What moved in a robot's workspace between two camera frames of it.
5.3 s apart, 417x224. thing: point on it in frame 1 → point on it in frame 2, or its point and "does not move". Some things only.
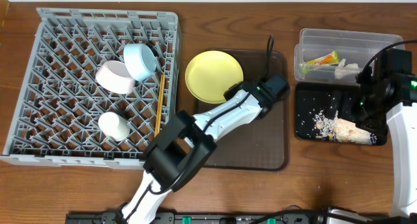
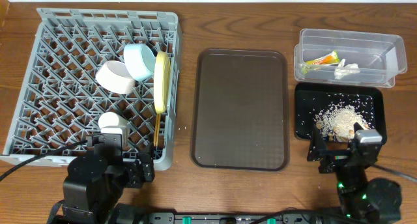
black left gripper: x=232 y=90 → x=137 y=168
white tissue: x=343 y=71 does not move
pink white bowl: x=114 y=76 does not move
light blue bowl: x=140 y=60 does not move
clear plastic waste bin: x=324 y=56 does not move
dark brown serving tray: x=261 y=144 does not move
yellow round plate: x=208 y=74 → x=162 y=81
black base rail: x=161 y=217 does not move
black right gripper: x=363 y=104 → x=330 y=156
